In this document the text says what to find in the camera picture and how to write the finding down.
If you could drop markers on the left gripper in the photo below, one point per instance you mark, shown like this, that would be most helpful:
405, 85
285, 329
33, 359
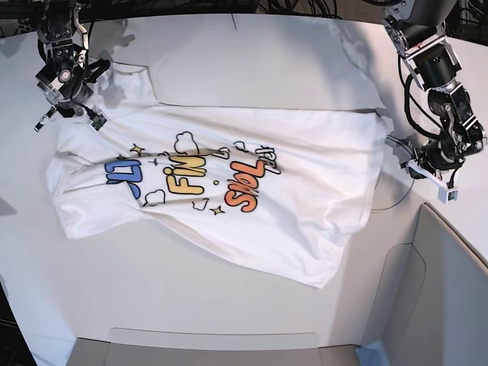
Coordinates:
429, 162

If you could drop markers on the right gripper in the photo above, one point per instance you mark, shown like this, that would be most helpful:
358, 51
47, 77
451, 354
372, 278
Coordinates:
67, 110

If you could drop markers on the white t-shirt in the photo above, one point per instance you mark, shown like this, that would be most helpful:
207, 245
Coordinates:
277, 191

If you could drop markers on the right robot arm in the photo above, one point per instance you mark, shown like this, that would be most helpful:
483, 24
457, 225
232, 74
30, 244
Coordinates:
67, 76

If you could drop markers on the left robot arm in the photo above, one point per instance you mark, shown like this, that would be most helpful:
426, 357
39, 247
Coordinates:
417, 30

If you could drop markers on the beige chair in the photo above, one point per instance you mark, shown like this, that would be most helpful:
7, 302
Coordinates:
411, 290

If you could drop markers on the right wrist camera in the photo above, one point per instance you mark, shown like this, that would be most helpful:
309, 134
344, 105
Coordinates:
98, 121

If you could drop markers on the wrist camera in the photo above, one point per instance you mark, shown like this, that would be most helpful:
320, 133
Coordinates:
447, 195
98, 121

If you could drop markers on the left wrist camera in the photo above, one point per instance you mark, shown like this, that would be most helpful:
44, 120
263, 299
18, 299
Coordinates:
447, 195

